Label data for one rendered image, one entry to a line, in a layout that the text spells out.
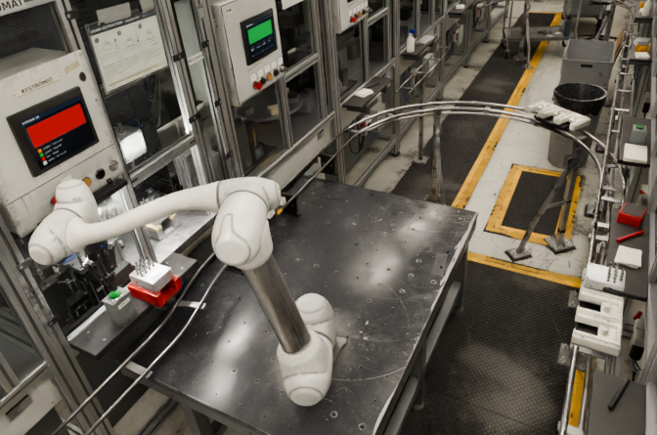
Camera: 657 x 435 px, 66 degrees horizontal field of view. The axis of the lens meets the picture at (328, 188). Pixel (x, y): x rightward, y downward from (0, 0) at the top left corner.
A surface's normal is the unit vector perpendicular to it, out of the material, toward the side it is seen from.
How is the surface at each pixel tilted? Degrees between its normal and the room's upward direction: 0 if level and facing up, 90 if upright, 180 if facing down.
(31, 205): 90
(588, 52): 89
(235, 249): 84
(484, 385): 0
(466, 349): 0
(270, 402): 0
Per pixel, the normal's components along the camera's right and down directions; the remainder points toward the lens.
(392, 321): -0.07, -0.84
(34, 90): 0.88, 0.19
